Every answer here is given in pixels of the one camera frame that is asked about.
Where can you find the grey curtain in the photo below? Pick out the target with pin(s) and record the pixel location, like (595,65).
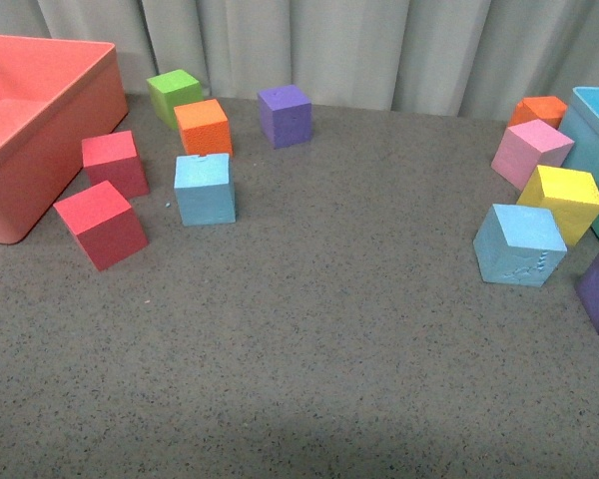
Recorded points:
(473,59)

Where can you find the pink foam cube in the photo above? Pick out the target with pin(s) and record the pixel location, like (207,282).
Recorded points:
(527,145)

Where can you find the light blue dented cube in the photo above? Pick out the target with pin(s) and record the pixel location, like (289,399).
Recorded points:
(518,245)

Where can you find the orange foam cube right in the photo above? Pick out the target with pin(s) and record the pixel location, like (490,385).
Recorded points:
(548,109)

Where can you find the yellow foam cube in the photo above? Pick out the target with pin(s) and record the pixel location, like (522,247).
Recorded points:
(571,195)

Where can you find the green foam cube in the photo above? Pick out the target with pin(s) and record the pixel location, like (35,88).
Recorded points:
(172,89)

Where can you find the light blue notched cube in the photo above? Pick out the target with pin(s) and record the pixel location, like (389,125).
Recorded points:
(205,191)

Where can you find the orange foam cube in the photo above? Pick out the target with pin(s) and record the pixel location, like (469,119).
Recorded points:
(548,109)
(204,128)

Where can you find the purple foam cube back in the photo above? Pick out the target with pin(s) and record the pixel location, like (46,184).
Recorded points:
(285,114)

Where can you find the red foam cube front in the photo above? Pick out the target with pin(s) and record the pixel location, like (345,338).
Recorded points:
(103,223)

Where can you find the orange foam cube left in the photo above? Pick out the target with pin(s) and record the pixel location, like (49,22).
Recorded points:
(204,128)

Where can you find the red foam cube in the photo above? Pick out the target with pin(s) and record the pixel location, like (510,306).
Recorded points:
(114,157)
(103,223)

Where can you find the red foam cube rear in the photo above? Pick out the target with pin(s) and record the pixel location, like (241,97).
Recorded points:
(114,157)

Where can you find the pink plastic bin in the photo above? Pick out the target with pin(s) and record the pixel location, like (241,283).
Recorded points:
(53,94)

